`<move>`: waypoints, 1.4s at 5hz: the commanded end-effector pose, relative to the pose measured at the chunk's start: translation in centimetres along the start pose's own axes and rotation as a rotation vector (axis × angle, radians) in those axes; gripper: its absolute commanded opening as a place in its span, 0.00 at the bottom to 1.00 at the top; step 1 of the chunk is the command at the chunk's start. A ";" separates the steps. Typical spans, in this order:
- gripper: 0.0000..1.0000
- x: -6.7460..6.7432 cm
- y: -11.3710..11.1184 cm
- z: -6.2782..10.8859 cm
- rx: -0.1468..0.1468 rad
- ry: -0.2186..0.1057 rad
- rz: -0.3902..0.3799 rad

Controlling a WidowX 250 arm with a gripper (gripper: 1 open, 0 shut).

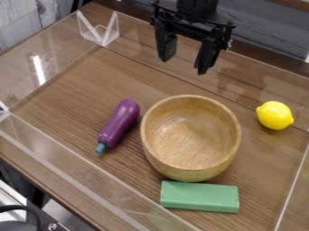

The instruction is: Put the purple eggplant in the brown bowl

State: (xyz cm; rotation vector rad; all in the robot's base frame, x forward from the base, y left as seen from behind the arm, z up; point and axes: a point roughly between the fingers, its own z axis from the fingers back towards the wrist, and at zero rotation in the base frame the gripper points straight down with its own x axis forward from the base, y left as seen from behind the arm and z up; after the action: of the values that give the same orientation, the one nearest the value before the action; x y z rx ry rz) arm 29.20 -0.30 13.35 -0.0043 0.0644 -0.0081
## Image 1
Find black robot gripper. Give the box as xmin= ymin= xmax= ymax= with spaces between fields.
xmin=152 ymin=0 xmax=236 ymax=75

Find purple toy eggplant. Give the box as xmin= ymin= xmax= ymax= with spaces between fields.
xmin=96 ymin=99 xmax=141 ymax=155

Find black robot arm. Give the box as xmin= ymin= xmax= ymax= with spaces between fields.
xmin=152 ymin=0 xmax=236 ymax=75

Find brown wooden bowl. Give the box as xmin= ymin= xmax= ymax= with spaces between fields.
xmin=141 ymin=95 xmax=241 ymax=182

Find clear acrylic tray walls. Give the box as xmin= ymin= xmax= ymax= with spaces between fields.
xmin=0 ymin=5 xmax=309 ymax=231

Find yellow toy lemon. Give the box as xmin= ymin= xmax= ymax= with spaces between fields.
xmin=256 ymin=101 xmax=295 ymax=131

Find green rectangular block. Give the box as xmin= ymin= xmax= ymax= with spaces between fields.
xmin=161 ymin=180 xmax=241 ymax=213

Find black metal bracket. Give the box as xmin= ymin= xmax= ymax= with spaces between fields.
xmin=26 ymin=200 xmax=73 ymax=231

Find black cable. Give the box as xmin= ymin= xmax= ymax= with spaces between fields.
xmin=0 ymin=205 xmax=42 ymax=231

